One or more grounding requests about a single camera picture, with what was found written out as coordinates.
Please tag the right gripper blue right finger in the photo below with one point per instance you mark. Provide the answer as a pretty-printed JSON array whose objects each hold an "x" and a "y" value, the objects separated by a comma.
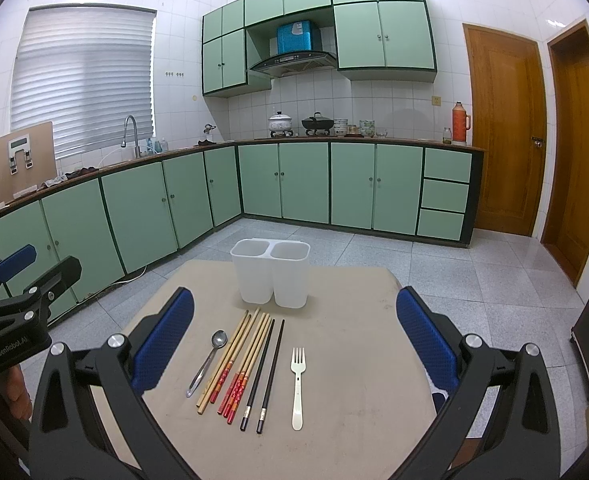
[{"x": 434, "y": 337}]

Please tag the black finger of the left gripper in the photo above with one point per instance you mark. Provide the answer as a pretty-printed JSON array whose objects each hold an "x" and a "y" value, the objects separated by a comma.
[{"x": 54, "y": 282}]

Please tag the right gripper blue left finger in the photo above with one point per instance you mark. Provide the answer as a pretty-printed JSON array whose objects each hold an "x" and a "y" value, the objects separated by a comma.
[{"x": 155, "y": 339}]

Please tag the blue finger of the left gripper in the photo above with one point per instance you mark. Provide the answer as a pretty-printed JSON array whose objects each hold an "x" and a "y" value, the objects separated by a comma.
[{"x": 17, "y": 262}]

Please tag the cream plastic fork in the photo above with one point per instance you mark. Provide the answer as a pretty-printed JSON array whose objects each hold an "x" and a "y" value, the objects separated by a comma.
[{"x": 298, "y": 367}]

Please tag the green lower kitchen cabinets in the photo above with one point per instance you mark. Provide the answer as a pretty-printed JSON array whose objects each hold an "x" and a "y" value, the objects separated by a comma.
[{"x": 118, "y": 220}]

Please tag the chrome kitchen faucet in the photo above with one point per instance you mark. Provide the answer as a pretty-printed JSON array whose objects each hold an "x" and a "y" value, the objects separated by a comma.
[{"x": 130, "y": 122}]

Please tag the person's left hand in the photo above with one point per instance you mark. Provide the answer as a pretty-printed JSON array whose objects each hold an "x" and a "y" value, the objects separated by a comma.
[{"x": 14, "y": 391}]

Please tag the plain bamboo chopstick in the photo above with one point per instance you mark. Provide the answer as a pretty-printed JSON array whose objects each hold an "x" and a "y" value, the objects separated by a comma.
[
  {"x": 231, "y": 358},
  {"x": 204, "y": 396}
]

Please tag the metal spoon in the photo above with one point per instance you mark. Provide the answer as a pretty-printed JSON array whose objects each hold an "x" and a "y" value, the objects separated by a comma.
[{"x": 218, "y": 341}]

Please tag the cardboard box with picture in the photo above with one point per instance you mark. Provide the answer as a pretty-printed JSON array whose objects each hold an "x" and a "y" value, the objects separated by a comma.
[{"x": 27, "y": 160}]

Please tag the black chopstick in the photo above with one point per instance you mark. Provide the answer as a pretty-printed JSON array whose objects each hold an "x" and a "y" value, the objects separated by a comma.
[
  {"x": 270, "y": 380},
  {"x": 244, "y": 421}
]

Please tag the white double utensil holder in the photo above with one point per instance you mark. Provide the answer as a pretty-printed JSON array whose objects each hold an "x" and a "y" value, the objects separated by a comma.
[{"x": 276, "y": 270}]

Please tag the metal kettle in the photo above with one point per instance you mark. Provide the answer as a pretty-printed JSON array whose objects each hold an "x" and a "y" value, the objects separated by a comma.
[{"x": 208, "y": 132}]

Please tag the white window blinds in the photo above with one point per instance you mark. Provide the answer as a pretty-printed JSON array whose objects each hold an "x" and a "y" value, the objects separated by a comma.
[{"x": 84, "y": 68}]

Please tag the wooden door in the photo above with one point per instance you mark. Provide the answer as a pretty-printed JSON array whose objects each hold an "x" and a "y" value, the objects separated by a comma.
[
  {"x": 566, "y": 231},
  {"x": 509, "y": 124}
]

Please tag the small glass jar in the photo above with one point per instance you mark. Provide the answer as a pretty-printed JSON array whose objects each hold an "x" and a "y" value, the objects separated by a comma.
[{"x": 447, "y": 136}]

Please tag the orange thermos flask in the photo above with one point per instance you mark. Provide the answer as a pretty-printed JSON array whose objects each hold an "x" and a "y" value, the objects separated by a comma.
[{"x": 460, "y": 124}]

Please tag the glass jars on counter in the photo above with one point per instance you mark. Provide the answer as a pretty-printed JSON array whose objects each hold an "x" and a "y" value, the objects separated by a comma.
[{"x": 362, "y": 129}]

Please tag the white cooking pot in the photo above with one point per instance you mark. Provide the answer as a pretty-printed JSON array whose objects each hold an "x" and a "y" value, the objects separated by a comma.
[{"x": 280, "y": 124}]

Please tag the black wok with lid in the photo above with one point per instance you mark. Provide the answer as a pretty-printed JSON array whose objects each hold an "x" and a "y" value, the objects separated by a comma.
[{"x": 317, "y": 125}]

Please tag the black range hood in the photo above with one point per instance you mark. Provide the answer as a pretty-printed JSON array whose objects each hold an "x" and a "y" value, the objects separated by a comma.
[{"x": 285, "y": 64}]

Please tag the blue box on hood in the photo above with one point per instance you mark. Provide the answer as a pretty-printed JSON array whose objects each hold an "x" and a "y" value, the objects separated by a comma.
[{"x": 298, "y": 36}]

